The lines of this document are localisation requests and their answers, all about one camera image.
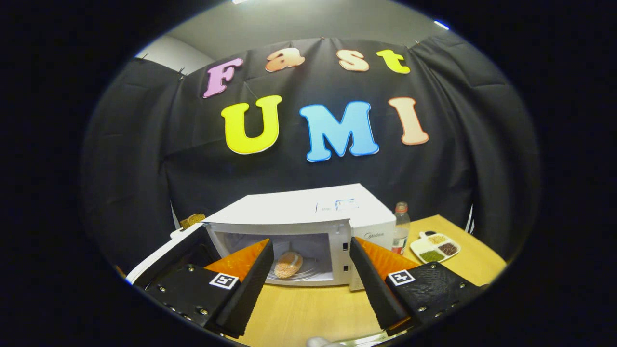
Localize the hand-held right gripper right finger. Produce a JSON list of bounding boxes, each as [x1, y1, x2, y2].
[[349, 236, 485, 336]]

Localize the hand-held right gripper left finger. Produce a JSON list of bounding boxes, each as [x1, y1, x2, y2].
[[145, 239, 275, 339]]

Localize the round pink bun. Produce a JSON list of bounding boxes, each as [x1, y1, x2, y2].
[[274, 251, 304, 279]]

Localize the white microwave oven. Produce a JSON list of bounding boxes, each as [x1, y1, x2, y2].
[[126, 183, 397, 292]]

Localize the clear bottle with red label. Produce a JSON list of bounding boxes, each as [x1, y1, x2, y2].
[[391, 202, 411, 255]]

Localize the white divided dish of beans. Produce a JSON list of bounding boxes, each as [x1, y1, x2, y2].
[[410, 231, 461, 264]]

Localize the black backdrop cloth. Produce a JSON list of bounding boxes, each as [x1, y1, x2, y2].
[[81, 34, 543, 275]]

